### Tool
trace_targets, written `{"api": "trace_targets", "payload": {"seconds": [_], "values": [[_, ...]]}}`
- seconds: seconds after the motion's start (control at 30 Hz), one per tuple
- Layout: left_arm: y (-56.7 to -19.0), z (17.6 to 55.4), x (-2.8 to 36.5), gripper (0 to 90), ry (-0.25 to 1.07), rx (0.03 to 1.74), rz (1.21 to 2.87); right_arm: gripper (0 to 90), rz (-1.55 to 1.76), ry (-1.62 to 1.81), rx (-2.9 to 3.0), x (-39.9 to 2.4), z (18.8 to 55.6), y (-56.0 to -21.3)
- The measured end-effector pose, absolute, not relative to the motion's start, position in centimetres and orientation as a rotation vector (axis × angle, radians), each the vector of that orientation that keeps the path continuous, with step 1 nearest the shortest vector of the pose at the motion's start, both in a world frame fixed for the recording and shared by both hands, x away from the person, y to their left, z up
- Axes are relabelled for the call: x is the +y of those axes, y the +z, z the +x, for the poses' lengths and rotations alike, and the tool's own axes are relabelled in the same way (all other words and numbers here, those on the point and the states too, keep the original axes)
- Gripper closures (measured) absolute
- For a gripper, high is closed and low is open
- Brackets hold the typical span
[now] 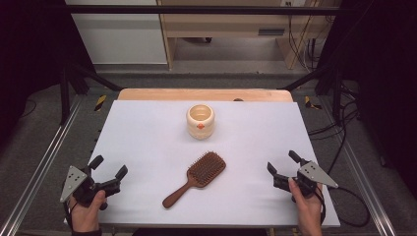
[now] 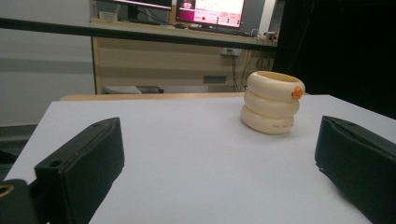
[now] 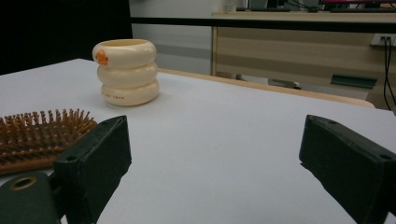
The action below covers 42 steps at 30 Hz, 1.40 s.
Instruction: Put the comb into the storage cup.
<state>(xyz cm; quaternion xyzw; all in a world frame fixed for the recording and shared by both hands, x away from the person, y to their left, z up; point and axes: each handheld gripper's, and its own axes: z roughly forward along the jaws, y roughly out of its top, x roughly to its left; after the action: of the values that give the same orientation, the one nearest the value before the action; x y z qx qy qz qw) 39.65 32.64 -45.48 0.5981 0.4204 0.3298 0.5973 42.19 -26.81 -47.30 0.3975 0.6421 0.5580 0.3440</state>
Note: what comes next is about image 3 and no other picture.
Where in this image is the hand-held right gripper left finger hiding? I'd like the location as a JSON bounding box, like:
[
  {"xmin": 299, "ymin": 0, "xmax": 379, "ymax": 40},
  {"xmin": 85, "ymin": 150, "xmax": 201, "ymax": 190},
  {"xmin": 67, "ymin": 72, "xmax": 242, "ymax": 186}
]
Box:
[{"xmin": 53, "ymin": 115, "xmax": 133, "ymax": 224}]

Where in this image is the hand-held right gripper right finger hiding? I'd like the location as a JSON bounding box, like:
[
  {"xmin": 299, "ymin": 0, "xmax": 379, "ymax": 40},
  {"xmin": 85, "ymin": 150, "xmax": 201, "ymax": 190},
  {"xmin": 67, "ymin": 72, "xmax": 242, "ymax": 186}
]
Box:
[{"xmin": 299, "ymin": 114, "xmax": 396, "ymax": 224}]

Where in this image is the brown wooden stick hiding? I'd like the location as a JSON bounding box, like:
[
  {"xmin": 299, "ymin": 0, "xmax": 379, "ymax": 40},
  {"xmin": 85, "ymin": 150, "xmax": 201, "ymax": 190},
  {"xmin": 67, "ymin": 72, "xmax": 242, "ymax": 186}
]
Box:
[{"xmin": 0, "ymin": 107, "xmax": 98, "ymax": 175}]

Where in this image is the cream ringed duck holder cup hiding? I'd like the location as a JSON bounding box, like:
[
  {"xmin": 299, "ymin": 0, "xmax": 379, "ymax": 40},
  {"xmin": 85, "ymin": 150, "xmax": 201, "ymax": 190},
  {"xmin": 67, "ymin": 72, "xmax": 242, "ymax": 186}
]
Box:
[{"xmin": 92, "ymin": 38, "xmax": 161, "ymax": 107}]

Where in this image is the dark green flat box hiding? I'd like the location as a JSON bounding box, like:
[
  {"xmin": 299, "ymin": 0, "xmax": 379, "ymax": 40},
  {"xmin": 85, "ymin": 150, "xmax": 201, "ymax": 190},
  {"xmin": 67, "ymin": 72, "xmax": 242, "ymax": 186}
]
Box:
[{"xmin": 330, "ymin": 73, "xmax": 378, "ymax": 90}]

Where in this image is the grey flat device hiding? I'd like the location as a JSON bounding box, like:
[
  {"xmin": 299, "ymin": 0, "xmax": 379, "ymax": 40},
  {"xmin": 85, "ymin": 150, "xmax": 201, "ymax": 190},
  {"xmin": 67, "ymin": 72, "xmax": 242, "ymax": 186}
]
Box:
[{"xmin": 267, "ymin": 77, "xmax": 302, "ymax": 91}]

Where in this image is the light wooden cabinet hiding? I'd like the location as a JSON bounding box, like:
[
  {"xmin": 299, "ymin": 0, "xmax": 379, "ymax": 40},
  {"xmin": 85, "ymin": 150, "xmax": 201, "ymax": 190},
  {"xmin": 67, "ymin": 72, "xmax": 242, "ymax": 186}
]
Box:
[{"xmin": 211, "ymin": 11, "xmax": 396, "ymax": 110}]

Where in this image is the white power strip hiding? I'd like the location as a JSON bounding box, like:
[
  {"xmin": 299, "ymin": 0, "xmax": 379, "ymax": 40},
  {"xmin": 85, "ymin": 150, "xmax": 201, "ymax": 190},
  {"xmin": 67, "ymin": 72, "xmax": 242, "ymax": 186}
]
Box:
[{"xmin": 370, "ymin": 33, "xmax": 396, "ymax": 48}]

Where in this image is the black curtain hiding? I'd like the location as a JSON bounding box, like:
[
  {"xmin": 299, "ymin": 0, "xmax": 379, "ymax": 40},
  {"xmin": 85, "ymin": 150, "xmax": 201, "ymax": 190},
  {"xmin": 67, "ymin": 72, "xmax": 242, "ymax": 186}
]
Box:
[{"xmin": 0, "ymin": 0, "xmax": 134, "ymax": 76}]

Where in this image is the black keyboard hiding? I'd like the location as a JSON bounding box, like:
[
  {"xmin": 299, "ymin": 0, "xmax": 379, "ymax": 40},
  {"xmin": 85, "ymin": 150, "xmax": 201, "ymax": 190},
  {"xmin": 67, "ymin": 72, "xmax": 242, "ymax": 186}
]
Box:
[{"xmin": 235, "ymin": 7, "xmax": 291, "ymax": 13}]

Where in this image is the black power cable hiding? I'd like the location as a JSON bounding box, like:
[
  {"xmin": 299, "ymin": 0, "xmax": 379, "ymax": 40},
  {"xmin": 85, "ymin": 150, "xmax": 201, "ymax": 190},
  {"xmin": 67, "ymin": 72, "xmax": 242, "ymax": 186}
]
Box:
[
  {"xmin": 388, "ymin": 36, "xmax": 396, "ymax": 106},
  {"xmin": 383, "ymin": 36, "xmax": 392, "ymax": 111}
]

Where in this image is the black horizontal rail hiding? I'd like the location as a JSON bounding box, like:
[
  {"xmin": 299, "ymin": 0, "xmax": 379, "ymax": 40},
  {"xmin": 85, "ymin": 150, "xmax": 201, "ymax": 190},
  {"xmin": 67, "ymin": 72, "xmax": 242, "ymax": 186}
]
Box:
[{"xmin": 130, "ymin": 17, "xmax": 396, "ymax": 35}]

